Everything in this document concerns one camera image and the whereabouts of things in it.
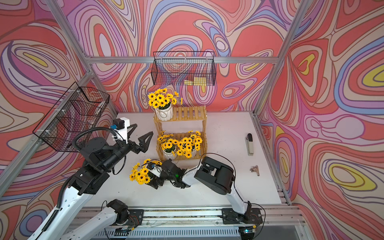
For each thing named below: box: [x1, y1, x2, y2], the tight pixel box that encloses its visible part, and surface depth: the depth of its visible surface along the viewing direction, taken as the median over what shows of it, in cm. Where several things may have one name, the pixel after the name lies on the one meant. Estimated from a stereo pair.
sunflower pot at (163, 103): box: [148, 88, 184, 122], surface depth 72 cm
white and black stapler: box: [245, 133, 254, 156], surface depth 100 cm
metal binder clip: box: [249, 165, 260, 176], surface depth 91 cm
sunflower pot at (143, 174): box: [129, 158, 163, 185], surface depth 75 cm
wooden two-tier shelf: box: [153, 105, 208, 161], surface depth 84 cm
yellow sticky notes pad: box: [184, 76, 207, 86], surface depth 86 cm
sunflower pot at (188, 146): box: [176, 130, 203, 159], surface depth 84 cm
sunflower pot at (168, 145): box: [157, 130, 177, 161], surface depth 84 cm
